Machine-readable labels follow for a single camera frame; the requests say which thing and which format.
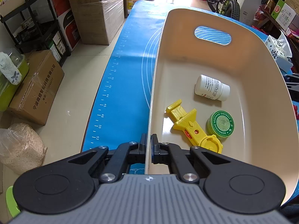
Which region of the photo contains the yellow plastic toy tool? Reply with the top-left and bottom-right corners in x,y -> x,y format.
166,99 -> 223,154

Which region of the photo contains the green ointment tin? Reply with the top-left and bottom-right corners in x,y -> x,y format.
206,110 -> 235,140

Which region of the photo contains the white pill bottle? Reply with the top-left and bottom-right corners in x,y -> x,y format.
195,74 -> 231,101

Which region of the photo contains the beige plastic storage bin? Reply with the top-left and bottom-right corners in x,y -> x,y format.
148,8 -> 298,200

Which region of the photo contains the blue silicone baking mat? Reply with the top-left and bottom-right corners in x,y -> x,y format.
80,0 -> 299,213

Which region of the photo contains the bag of grain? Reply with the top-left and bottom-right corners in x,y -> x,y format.
1,123 -> 47,175

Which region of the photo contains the floor cardboard box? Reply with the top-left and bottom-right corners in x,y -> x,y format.
7,50 -> 64,125

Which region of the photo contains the green lidded container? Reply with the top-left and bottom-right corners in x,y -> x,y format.
1,48 -> 29,112

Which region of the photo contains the stacked cardboard box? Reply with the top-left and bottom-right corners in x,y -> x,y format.
69,0 -> 124,45

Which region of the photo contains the white tissue box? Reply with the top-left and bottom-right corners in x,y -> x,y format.
265,33 -> 293,72

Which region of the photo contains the black metal rack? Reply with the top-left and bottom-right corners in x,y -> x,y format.
1,0 -> 71,66

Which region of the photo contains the dark wooden side shelf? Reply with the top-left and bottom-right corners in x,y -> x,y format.
253,6 -> 298,73

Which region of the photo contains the green white product box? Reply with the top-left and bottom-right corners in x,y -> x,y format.
271,0 -> 296,31

